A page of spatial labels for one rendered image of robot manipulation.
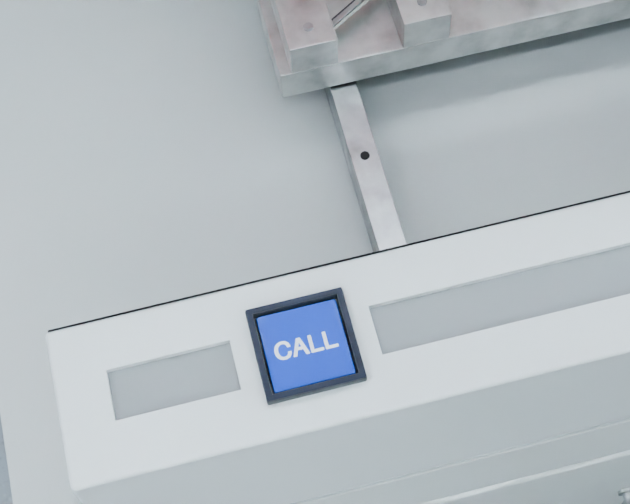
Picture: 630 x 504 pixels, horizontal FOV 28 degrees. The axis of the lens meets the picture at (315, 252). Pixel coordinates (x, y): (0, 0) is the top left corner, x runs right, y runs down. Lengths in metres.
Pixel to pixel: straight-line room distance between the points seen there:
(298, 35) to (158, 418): 0.30
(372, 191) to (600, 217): 0.19
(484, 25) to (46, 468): 0.42
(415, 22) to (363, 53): 0.05
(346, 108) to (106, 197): 0.18
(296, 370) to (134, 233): 0.25
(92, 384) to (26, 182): 0.26
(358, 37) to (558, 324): 0.28
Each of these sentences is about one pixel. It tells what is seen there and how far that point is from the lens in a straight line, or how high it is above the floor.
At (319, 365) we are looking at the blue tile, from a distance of 0.69.
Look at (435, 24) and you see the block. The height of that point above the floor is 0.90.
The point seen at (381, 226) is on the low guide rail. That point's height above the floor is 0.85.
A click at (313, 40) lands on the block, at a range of 0.86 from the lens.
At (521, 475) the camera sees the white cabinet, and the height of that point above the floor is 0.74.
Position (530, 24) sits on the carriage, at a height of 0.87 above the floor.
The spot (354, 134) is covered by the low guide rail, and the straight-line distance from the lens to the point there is 0.88.
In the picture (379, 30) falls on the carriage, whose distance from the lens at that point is 0.90.
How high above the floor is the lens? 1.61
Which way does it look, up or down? 64 degrees down
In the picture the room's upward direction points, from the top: 4 degrees counter-clockwise
